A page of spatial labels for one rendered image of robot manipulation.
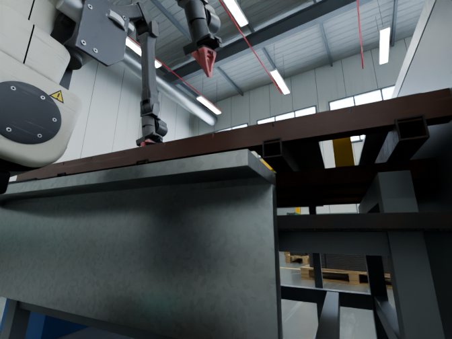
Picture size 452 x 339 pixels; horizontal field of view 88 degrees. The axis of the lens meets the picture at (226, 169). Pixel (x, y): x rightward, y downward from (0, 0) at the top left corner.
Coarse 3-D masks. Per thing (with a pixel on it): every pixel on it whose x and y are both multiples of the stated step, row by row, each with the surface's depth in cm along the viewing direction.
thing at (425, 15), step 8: (432, 0) 50; (424, 8) 54; (432, 8) 50; (424, 16) 54; (424, 24) 55; (416, 32) 60; (416, 40) 60; (408, 48) 66; (416, 48) 61; (408, 56) 67; (408, 64) 68; (400, 72) 76; (400, 80) 76; (400, 88) 78; (392, 96) 88
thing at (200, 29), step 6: (192, 24) 66; (198, 24) 66; (204, 24) 66; (192, 30) 66; (198, 30) 66; (204, 30) 66; (192, 36) 67; (198, 36) 66; (204, 36) 64; (210, 36) 64; (216, 36) 66; (192, 42) 67; (198, 42) 66; (204, 42) 66; (210, 42) 68
